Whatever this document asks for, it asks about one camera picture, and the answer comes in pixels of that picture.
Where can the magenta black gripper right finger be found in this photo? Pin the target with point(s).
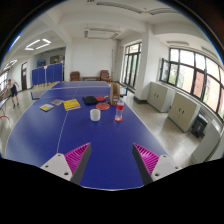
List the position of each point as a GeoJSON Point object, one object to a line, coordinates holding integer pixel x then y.
{"type": "Point", "coordinates": [153, 167]}

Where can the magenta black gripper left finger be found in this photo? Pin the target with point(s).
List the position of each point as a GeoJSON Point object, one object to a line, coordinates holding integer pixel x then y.
{"type": "Point", "coordinates": [69, 166]}

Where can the clear water bottle red label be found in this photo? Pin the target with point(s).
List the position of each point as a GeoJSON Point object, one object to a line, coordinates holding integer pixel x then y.
{"type": "Point", "coordinates": [119, 110]}

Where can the white cup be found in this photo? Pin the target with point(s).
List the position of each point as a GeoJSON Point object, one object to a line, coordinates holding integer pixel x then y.
{"type": "Point", "coordinates": [95, 115]}

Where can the yellow book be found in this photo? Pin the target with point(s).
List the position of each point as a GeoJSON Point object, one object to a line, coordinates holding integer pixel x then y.
{"type": "Point", "coordinates": [71, 104]}

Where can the colourful small booklet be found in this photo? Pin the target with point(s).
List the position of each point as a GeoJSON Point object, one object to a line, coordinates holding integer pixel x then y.
{"type": "Point", "coordinates": [46, 107]}

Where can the near beige cabinet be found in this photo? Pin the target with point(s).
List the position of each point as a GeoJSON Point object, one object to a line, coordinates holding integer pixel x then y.
{"type": "Point", "coordinates": [183, 112]}

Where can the beige cabinet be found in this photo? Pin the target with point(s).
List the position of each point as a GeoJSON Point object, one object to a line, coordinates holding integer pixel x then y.
{"type": "Point", "coordinates": [160, 97]}
{"type": "Point", "coordinates": [183, 112]}

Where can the grey pink booklet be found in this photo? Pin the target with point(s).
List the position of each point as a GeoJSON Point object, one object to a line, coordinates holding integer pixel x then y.
{"type": "Point", "coordinates": [57, 102]}

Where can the black bin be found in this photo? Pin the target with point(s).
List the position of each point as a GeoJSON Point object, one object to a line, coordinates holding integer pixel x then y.
{"type": "Point", "coordinates": [199, 125]}

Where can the red table tennis paddle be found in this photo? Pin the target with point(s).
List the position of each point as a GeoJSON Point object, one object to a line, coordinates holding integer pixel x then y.
{"type": "Point", "coordinates": [102, 106]}
{"type": "Point", "coordinates": [101, 98]}

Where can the black paddle case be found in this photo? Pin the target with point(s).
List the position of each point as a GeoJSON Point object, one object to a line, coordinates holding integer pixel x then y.
{"type": "Point", "coordinates": [89, 100]}

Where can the far beige cabinet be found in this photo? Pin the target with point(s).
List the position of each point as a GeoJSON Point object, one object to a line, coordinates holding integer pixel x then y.
{"type": "Point", "coordinates": [160, 97]}

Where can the low wooden coffee table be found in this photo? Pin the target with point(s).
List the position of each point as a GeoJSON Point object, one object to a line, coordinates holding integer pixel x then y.
{"type": "Point", "coordinates": [91, 79]}

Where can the brown cardboard box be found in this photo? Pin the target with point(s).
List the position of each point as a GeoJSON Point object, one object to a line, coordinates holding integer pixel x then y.
{"type": "Point", "coordinates": [114, 93]}

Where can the left brown armchair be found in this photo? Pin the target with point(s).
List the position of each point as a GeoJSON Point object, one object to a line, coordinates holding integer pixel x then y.
{"type": "Point", "coordinates": [75, 76]}

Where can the brown armchair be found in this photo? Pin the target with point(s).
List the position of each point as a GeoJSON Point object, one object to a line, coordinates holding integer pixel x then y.
{"type": "Point", "coordinates": [75, 76]}
{"type": "Point", "coordinates": [104, 76]}

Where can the blue folding partition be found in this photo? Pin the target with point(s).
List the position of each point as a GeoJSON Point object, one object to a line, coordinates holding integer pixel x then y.
{"type": "Point", "coordinates": [47, 74]}

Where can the right brown armchair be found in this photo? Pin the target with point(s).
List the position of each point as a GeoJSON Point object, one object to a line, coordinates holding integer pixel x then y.
{"type": "Point", "coordinates": [104, 76]}

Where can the person in dark shorts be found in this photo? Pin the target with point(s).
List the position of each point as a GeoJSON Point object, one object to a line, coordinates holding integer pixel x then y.
{"type": "Point", "coordinates": [12, 86]}

